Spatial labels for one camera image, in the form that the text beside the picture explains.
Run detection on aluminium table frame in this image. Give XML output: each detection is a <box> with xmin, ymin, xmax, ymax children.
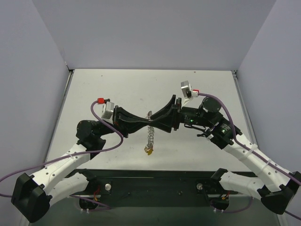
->
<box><xmin>231</xmin><ymin>70</ymin><xmax>282</xmax><ymax>196</ymax></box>

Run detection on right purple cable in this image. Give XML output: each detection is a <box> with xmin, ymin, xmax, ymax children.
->
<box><xmin>198</xmin><ymin>92</ymin><xmax>301</xmax><ymax>215</ymax></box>

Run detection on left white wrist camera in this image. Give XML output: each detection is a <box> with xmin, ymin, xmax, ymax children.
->
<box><xmin>97</xmin><ymin>97</ymin><xmax>115</xmax><ymax>124</ymax></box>

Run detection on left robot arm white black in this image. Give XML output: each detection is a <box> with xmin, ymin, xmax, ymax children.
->
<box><xmin>11</xmin><ymin>107</ymin><xmax>151</xmax><ymax>223</ymax></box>

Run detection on purple cable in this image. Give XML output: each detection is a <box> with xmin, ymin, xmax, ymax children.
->
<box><xmin>0</xmin><ymin>100</ymin><xmax>124</xmax><ymax>210</ymax></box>
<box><xmin>198</xmin><ymin>92</ymin><xmax>301</xmax><ymax>215</ymax></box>

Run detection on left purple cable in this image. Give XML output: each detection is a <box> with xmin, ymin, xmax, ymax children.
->
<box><xmin>0</xmin><ymin>100</ymin><xmax>124</xmax><ymax>210</ymax></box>

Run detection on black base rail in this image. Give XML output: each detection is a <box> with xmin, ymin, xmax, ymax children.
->
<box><xmin>68</xmin><ymin>169</ymin><xmax>228</xmax><ymax>208</ymax></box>

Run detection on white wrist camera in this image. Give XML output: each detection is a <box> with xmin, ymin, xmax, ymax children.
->
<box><xmin>181</xmin><ymin>81</ymin><xmax>199</xmax><ymax>106</ymax></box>
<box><xmin>97</xmin><ymin>97</ymin><xmax>115</xmax><ymax>124</ymax></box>

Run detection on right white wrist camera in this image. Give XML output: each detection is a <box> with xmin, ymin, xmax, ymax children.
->
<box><xmin>181</xmin><ymin>81</ymin><xmax>199</xmax><ymax>106</ymax></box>

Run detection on metal band with key rings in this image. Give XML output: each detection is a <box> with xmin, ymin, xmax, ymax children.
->
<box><xmin>146</xmin><ymin>111</ymin><xmax>155</xmax><ymax>149</ymax></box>

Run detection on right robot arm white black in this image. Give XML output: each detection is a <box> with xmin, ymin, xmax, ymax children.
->
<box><xmin>150</xmin><ymin>90</ymin><xmax>301</xmax><ymax>215</ymax></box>

